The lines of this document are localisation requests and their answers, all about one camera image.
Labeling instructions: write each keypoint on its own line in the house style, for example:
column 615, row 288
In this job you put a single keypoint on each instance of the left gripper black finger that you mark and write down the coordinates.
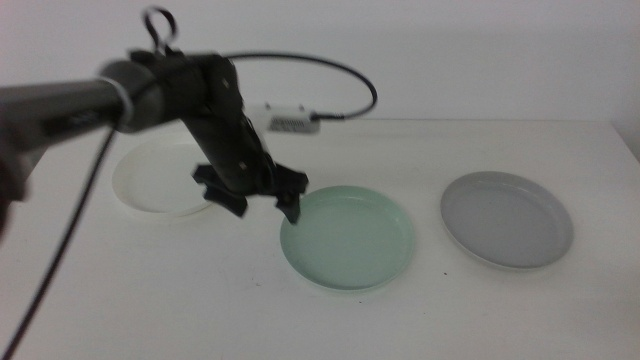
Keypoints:
column 230, row 202
column 290, row 207

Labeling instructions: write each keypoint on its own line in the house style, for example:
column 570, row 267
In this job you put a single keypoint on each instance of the white shallow bowl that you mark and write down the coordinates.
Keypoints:
column 150, row 185

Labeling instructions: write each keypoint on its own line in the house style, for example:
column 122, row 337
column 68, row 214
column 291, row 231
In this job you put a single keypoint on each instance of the grey shallow bowl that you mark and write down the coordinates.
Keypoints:
column 505, row 220

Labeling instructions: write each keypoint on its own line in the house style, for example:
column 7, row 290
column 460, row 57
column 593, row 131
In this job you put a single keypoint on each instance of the pale green shallow bowl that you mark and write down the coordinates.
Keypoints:
column 350, row 240

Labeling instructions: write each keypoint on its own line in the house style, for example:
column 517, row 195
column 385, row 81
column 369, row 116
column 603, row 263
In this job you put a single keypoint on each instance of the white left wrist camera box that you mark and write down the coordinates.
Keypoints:
column 292, row 122

